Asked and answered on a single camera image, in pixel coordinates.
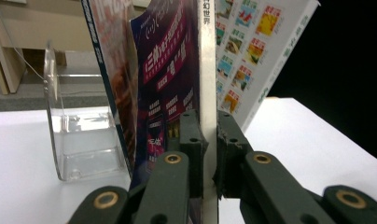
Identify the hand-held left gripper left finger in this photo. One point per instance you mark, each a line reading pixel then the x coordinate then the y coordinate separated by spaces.
pixel 171 186

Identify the white table cover sheet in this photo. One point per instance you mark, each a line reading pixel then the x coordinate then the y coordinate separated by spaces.
pixel 21 140

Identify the beige wooden desk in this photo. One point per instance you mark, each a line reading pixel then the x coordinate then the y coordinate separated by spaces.
pixel 37 28

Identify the blue-spined red purple magazine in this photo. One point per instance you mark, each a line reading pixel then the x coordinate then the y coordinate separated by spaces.
pixel 115 46

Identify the clear acrylic magazine rack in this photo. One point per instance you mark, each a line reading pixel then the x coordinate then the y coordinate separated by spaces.
pixel 84 149

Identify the white magazine with colourful pictures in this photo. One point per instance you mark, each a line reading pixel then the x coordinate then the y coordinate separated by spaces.
pixel 255 46

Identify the white-spined purple magazine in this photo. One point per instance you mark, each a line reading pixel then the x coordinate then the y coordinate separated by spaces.
pixel 168 62

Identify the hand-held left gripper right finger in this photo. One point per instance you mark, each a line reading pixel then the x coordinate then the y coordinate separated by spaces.
pixel 270 193

